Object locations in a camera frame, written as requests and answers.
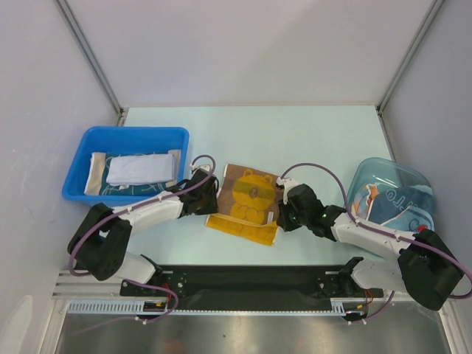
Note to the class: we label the teal beige Doraemon towel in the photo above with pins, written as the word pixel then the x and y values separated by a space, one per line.
pixel 96 183

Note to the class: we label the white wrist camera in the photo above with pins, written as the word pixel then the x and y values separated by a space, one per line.
pixel 207 168
pixel 286 183

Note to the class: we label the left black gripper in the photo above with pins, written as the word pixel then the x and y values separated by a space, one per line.
pixel 212 207

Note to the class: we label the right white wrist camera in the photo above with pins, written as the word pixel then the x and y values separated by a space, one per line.
pixel 286 183

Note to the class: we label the translucent teal basket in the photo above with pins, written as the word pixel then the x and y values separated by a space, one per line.
pixel 378 170

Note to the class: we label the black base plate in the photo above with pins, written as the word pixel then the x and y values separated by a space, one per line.
pixel 254 288

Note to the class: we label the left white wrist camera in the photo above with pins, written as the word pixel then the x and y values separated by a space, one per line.
pixel 207 168

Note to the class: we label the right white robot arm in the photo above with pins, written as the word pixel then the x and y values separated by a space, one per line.
pixel 417 263

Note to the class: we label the white lavender towel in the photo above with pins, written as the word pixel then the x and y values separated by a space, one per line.
pixel 141 169

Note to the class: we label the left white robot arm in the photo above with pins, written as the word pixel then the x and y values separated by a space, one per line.
pixel 99 247

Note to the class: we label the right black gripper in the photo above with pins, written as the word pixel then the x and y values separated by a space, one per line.
pixel 285 222

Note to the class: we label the aluminium frame rail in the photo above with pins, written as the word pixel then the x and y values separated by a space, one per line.
pixel 70 287

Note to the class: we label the yellow white towel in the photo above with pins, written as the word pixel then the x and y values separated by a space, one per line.
pixel 247 205

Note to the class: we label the light blue Doraemon towel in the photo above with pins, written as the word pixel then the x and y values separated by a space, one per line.
pixel 407 208

